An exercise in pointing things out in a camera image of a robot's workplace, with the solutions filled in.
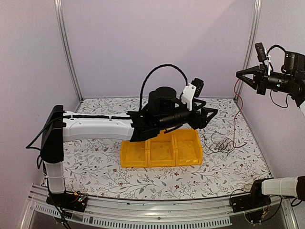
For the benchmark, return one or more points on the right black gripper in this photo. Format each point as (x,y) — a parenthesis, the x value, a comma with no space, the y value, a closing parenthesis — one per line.
(256,83)

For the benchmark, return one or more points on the middle yellow plastic bin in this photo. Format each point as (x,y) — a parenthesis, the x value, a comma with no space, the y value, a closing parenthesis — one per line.
(161,151)

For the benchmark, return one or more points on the right yellow plastic bin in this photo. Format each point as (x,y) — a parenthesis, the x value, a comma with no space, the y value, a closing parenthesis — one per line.
(189,151)

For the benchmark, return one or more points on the left yellow plastic bin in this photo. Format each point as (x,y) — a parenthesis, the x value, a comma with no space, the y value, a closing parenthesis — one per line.
(133,154)

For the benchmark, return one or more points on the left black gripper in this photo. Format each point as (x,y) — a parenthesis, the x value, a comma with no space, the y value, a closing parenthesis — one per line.
(196,124)

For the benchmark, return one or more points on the left aluminium frame post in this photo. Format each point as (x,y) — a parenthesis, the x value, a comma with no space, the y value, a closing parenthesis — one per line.
(66,48)

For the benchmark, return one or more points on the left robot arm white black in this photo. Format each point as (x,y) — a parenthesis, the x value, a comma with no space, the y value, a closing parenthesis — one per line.
(163,112)

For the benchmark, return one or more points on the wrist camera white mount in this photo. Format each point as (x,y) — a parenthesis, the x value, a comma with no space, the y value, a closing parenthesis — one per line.
(191,91)
(263,57)

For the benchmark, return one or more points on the floral patterned table mat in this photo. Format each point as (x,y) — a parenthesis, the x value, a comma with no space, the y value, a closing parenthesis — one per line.
(231,161)

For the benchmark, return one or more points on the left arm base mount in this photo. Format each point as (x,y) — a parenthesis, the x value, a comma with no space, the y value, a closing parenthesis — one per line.
(72,201)

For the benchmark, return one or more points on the yellow plastic bin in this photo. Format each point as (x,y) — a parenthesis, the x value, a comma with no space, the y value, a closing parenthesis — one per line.
(161,151)
(189,151)
(133,154)

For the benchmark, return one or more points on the right aluminium frame post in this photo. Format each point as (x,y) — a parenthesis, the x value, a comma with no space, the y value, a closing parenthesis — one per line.
(252,34)

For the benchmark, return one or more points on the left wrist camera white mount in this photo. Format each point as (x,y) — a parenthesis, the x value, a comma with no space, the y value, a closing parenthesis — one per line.
(191,91)

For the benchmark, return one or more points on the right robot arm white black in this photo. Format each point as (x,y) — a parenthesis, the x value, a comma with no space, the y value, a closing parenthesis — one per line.
(291,81)

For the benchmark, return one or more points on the front aluminium rail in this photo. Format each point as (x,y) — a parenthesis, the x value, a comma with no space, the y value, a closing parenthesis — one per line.
(112,213)

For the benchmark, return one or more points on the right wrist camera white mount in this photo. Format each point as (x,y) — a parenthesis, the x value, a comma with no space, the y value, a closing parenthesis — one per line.
(263,57)

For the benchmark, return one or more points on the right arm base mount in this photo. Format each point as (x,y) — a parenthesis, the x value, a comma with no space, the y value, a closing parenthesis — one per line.
(248,201)

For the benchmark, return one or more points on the aluminium frame post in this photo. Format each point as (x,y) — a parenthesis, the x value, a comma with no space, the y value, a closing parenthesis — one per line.
(252,34)
(66,48)

